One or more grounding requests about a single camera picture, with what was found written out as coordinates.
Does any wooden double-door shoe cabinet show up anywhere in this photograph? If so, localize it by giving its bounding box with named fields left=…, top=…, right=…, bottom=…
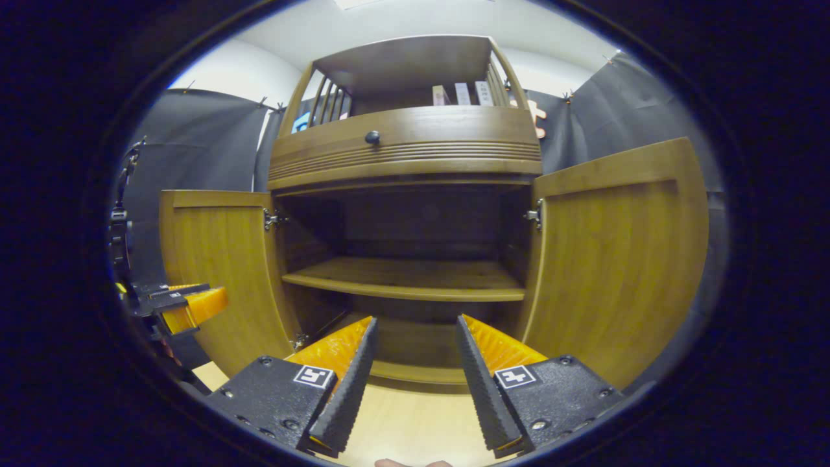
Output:
left=159, top=34, right=711, bottom=393

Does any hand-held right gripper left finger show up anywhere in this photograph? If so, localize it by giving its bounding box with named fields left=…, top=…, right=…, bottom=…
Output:
left=206, top=316, right=379, bottom=455

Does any wooden cabinet door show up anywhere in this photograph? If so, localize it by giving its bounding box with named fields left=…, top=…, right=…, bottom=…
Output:
left=159, top=189, right=304, bottom=378
left=519, top=137, right=711, bottom=390

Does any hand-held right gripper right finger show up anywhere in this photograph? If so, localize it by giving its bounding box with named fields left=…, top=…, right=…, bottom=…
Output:
left=456, top=314, right=626, bottom=458

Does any wooden inner cabinet shelf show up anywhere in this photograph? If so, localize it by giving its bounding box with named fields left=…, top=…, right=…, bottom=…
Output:
left=281, top=256, right=526, bottom=303

